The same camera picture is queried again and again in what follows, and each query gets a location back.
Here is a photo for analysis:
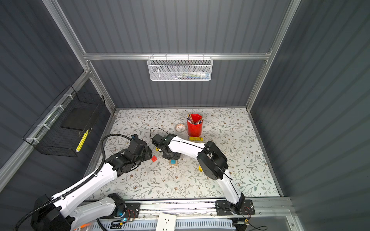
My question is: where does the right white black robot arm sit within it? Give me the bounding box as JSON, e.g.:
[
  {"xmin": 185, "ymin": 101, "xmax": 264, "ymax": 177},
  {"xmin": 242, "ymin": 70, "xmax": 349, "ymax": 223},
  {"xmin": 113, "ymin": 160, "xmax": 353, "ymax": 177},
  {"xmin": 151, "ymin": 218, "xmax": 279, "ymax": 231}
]
[{"xmin": 151, "ymin": 134, "xmax": 245, "ymax": 215}]

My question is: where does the left black corrugated cable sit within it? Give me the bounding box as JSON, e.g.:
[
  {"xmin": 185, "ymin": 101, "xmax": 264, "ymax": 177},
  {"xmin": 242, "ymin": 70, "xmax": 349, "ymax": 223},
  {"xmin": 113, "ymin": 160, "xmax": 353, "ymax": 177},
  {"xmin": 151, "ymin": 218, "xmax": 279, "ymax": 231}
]
[{"xmin": 11, "ymin": 133, "xmax": 136, "ymax": 231}]

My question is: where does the yellow ruler in basket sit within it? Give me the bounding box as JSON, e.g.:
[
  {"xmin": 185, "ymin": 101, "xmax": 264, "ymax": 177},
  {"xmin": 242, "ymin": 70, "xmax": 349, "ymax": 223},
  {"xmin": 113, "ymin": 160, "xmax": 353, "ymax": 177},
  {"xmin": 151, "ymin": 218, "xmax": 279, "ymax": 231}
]
[{"xmin": 75, "ymin": 130, "xmax": 90, "ymax": 153}]

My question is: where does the white power socket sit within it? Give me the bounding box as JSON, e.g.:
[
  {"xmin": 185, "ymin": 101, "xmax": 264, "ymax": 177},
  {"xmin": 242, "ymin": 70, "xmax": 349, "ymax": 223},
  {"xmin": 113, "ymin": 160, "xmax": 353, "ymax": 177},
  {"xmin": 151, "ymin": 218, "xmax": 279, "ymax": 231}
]
[{"xmin": 156, "ymin": 213, "xmax": 177, "ymax": 231}]

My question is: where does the black foam pad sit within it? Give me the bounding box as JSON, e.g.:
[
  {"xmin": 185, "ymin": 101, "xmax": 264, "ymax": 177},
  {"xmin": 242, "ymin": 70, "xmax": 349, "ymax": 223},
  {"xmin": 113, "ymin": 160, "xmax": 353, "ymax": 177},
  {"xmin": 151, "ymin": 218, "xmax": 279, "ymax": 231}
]
[{"xmin": 60, "ymin": 108, "xmax": 99, "ymax": 131}]

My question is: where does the white wire mesh basket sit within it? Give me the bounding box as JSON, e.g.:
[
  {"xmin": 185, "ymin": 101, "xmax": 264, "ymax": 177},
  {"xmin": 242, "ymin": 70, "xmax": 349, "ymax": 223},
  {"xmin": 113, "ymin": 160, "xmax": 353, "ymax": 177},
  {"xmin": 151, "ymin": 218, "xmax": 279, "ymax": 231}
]
[{"xmin": 147, "ymin": 56, "xmax": 214, "ymax": 81}]

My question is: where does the black wire mesh basket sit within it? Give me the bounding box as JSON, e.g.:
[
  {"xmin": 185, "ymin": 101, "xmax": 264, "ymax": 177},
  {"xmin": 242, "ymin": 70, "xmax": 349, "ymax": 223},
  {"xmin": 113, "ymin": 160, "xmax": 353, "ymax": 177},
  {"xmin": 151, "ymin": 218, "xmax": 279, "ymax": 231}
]
[{"xmin": 23, "ymin": 87, "xmax": 106, "ymax": 157}]

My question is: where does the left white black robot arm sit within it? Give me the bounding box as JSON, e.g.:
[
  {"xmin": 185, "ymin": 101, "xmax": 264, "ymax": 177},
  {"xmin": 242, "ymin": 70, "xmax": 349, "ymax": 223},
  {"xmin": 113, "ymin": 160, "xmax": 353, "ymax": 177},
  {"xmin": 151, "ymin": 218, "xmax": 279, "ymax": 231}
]
[{"xmin": 30, "ymin": 134, "xmax": 152, "ymax": 231}]

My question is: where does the floral table mat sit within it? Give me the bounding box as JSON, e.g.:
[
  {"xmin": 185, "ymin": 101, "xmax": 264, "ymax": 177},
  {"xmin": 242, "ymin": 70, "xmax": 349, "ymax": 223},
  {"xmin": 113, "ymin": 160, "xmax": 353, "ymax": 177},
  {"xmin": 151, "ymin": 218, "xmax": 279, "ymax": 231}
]
[{"xmin": 91, "ymin": 108, "xmax": 279, "ymax": 199}]

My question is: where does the clear tape roll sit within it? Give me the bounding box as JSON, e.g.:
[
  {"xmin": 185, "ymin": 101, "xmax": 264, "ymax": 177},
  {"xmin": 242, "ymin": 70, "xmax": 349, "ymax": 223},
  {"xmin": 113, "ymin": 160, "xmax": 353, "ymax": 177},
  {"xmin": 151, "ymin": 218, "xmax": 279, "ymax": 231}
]
[{"xmin": 175, "ymin": 123, "xmax": 187, "ymax": 133}]

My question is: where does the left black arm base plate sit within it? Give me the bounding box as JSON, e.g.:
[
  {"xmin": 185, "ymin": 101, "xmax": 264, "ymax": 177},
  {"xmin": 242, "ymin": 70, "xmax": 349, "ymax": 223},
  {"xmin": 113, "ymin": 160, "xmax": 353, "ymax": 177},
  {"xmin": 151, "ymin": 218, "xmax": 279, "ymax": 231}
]
[{"xmin": 101, "ymin": 203, "xmax": 140, "ymax": 220}]

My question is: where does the red pencil cup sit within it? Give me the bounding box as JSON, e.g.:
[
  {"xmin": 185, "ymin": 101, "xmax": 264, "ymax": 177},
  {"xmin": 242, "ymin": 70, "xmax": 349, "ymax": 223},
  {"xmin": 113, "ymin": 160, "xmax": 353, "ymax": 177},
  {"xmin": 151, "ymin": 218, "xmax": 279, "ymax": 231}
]
[{"xmin": 187, "ymin": 114, "xmax": 203, "ymax": 137}]

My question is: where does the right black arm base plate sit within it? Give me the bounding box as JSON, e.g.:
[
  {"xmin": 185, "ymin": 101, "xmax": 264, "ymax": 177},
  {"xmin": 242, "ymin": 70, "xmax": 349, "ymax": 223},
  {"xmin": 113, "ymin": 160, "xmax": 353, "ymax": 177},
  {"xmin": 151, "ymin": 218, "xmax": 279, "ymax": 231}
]
[{"xmin": 215, "ymin": 199, "xmax": 255, "ymax": 216}]

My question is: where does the yellow marker pen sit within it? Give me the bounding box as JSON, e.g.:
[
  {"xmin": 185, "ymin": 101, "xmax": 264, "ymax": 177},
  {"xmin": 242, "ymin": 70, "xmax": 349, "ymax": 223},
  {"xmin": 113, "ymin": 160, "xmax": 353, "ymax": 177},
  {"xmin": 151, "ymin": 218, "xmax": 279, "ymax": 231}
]
[{"xmin": 189, "ymin": 137, "xmax": 203, "ymax": 141}]

